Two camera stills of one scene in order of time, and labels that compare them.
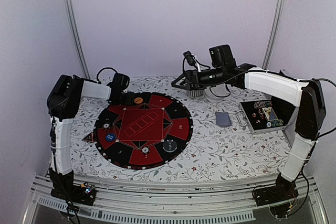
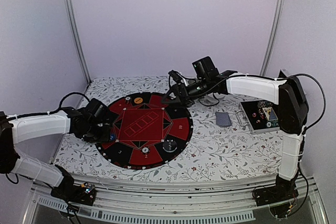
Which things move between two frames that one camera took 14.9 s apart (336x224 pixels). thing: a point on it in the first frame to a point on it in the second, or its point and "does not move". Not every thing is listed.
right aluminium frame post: x=275 y=20 does not move
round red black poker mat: x=150 y=131 does not move
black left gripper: x=130 y=99 to x=105 y=137
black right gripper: x=189 y=74 to x=182 y=92
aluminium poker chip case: x=269 y=115 does not move
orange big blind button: x=138 y=100 does not move
